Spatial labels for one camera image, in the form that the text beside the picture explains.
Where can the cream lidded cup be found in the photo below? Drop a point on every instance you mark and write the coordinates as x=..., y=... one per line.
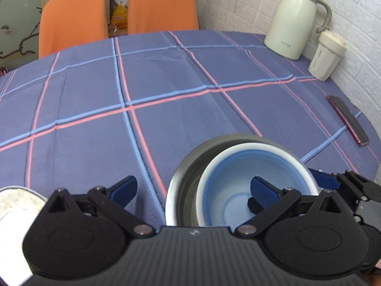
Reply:
x=331, y=48

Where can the blue plaid tablecloth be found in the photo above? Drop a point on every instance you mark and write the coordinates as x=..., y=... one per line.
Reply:
x=137, y=105

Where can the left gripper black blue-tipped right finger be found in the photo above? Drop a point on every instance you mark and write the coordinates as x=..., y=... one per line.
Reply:
x=287, y=213

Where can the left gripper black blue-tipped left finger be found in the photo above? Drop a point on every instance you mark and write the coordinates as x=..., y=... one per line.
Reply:
x=107, y=203

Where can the orange chair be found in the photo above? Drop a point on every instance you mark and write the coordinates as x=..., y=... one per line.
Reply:
x=146, y=16
x=68, y=23

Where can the white floral plate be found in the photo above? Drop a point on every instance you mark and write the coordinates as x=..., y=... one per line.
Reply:
x=19, y=208

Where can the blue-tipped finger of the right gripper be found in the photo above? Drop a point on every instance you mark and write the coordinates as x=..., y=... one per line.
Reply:
x=325, y=180

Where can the white ceramic bowl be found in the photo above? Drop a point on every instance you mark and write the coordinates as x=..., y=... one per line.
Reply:
x=205, y=184

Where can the left orange chair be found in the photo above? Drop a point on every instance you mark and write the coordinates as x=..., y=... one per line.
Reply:
x=68, y=23

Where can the right orange chair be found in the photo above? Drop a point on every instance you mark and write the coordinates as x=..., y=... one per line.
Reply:
x=146, y=16

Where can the red black flat comb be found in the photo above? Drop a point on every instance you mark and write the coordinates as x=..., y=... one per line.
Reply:
x=349, y=119

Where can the stainless steel bowl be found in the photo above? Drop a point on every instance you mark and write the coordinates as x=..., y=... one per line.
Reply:
x=180, y=203

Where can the cream thermos jug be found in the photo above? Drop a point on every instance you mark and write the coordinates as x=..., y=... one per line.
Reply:
x=292, y=25

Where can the pink patterned bag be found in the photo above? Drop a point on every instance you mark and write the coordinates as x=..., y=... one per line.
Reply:
x=3, y=71

